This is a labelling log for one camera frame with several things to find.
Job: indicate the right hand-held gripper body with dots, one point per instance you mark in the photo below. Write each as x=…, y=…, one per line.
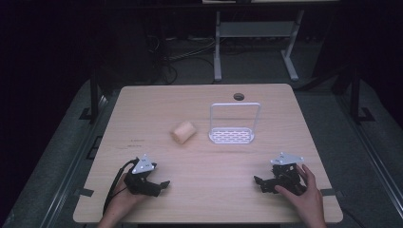
x=286, y=172

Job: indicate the grey tape strip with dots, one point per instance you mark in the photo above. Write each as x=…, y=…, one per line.
x=328, y=192
x=84, y=192

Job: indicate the black metal post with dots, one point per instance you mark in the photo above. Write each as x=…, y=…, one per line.
x=355, y=95
x=94, y=95

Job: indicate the white metal stand frame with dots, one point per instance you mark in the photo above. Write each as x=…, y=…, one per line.
x=253, y=29

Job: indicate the person's right hand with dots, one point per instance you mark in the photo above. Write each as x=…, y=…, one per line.
x=305, y=199

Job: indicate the tan cylindrical bread roll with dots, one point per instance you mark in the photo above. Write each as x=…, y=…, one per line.
x=183, y=132

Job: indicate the person's left hand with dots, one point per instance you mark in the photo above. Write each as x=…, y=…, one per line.
x=125, y=199

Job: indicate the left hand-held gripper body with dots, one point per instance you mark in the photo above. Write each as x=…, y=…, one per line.
x=142, y=166

